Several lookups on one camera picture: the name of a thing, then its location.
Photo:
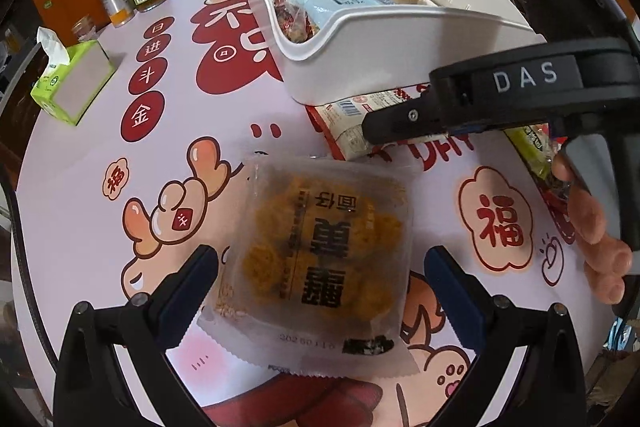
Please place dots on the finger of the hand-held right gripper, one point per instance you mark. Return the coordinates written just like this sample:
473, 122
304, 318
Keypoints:
400, 124

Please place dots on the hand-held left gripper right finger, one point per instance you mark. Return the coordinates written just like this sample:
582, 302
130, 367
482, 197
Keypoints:
452, 292

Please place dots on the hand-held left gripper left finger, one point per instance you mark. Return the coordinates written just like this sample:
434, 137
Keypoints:
192, 284

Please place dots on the cream cracker packet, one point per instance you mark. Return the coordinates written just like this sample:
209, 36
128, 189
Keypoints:
345, 127

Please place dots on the small green snack packet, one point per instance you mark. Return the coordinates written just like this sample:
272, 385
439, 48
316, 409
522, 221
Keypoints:
530, 144

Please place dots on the white plastic storage bin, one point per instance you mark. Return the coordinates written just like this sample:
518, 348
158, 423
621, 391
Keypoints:
350, 67

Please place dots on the dark sunflower seed packet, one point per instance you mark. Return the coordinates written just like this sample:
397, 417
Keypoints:
557, 189

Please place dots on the clear brown bread packet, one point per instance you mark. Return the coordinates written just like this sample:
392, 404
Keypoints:
325, 232

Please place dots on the large light blue packet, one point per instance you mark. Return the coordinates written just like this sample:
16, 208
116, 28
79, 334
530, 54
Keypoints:
340, 2

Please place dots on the clear candy wrapper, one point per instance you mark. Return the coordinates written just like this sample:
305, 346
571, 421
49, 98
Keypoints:
300, 27

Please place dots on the red candy packet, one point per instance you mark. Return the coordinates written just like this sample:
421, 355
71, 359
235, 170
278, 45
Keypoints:
285, 7

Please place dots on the person's right hand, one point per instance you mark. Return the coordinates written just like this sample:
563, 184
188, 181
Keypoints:
595, 227

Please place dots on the green tissue box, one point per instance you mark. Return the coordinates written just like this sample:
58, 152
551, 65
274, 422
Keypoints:
75, 82

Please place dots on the small glass jar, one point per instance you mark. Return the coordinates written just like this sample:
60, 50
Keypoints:
84, 31

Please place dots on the small amber jar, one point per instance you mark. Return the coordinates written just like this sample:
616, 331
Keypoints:
116, 4

